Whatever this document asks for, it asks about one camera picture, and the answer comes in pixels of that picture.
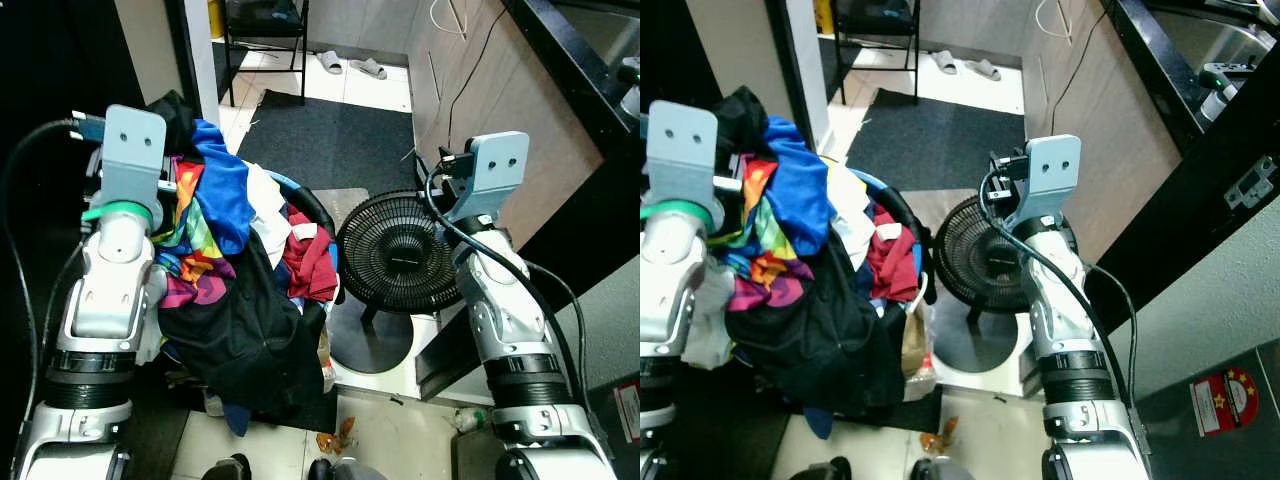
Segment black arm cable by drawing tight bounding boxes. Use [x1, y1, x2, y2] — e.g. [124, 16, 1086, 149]
[980, 165, 1141, 411]
[0, 115, 106, 411]
[425, 165, 593, 421]

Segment black electric fan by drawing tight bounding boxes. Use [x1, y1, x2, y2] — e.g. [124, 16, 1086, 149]
[330, 190, 469, 379]
[928, 192, 1041, 379]

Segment large black garment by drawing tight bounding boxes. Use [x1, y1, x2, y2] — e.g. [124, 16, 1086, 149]
[725, 235, 916, 419]
[158, 230, 331, 416]

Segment red garment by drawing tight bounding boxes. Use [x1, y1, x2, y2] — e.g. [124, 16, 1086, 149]
[282, 205, 339, 303]
[865, 205, 921, 303]

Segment blue garment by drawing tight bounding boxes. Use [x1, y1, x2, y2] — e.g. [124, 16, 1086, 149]
[190, 120, 251, 256]
[765, 115, 836, 256]

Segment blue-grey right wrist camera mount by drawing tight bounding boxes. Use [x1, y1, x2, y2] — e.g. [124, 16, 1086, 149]
[1000, 133, 1083, 226]
[447, 131, 531, 223]

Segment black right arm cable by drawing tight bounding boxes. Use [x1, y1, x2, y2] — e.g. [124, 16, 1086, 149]
[425, 165, 593, 421]
[980, 165, 1141, 411]

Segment grey metal bracket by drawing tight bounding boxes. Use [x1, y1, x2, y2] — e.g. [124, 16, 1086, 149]
[1225, 155, 1279, 211]

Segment red round sticker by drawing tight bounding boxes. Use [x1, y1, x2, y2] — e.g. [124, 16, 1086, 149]
[613, 380, 641, 443]
[1190, 367, 1261, 437]

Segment orange litter scrap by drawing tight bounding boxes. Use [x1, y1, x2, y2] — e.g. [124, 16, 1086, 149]
[920, 417, 961, 456]
[316, 417, 357, 456]

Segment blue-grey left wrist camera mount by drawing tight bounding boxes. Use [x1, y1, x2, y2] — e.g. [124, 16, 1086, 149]
[95, 104, 169, 229]
[645, 100, 723, 233]

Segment rainbow coloured garment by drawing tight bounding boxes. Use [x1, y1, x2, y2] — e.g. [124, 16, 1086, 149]
[150, 160, 241, 309]
[715, 155, 816, 313]

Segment dark grey floor mat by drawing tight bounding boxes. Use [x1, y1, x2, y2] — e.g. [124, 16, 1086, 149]
[845, 88, 1027, 191]
[237, 88, 417, 193]

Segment clear plastic bottle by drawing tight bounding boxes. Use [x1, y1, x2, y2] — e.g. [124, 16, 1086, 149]
[450, 405, 491, 436]

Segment white bottle green cap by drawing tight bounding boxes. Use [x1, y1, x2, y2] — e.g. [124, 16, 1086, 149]
[1200, 65, 1251, 126]
[615, 58, 641, 116]

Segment black metal rack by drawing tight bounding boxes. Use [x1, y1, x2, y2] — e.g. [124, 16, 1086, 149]
[220, 0, 311, 106]
[832, 0, 923, 104]

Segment steel sink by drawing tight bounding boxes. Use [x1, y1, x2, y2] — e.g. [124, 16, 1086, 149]
[558, 5, 641, 73]
[1150, 8, 1280, 83]

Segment white garment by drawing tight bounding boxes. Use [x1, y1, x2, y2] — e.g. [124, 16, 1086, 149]
[825, 160, 876, 266]
[243, 163, 293, 269]

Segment black countertop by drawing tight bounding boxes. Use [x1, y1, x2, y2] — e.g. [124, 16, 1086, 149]
[505, 0, 641, 281]
[1100, 0, 1280, 331]

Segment brown wooden cabinet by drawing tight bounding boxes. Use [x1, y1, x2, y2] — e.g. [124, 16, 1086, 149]
[1020, 0, 1184, 266]
[405, 0, 604, 251]

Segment white cable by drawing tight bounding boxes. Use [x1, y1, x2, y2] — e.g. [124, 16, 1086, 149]
[430, 0, 469, 41]
[1035, 0, 1073, 41]

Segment blue laundry basket black rim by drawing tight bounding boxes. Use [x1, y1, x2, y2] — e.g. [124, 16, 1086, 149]
[262, 170, 343, 306]
[850, 165, 937, 303]

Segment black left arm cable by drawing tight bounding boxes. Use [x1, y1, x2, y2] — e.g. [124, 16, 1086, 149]
[0, 115, 106, 411]

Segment thin black cord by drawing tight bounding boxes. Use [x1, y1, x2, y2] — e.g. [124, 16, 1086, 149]
[1048, 35, 1103, 138]
[443, 8, 513, 133]

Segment small black garment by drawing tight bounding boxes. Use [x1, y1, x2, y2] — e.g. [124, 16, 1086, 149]
[715, 85, 771, 161]
[148, 90, 201, 161]

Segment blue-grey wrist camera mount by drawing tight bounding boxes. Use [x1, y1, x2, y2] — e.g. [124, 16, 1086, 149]
[645, 100, 723, 233]
[1000, 133, 1083, 226]
[95, 104, 169, 229]
[447, 131, 531, 223]

